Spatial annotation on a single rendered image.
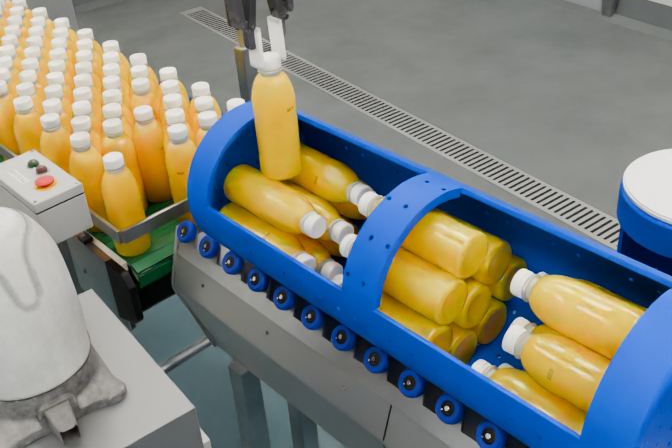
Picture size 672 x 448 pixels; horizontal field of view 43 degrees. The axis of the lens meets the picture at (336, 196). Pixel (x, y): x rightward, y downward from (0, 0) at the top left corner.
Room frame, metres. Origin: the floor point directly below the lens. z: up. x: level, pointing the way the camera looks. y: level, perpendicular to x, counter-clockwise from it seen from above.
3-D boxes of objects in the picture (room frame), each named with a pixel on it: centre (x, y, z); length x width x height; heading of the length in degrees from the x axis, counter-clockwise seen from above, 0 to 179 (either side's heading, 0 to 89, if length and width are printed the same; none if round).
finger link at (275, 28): (1.29, 0.08, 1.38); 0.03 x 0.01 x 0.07; 41
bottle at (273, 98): (1.27, 0.09, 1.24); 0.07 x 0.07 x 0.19
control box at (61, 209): (1.40, 0.57, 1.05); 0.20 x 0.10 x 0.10; 41
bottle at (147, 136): (1.62, 0.39, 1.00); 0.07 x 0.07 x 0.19
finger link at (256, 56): (1.26, 0.11, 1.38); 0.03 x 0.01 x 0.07; 41
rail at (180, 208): (1.50, 0.27, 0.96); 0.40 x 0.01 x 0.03; 131
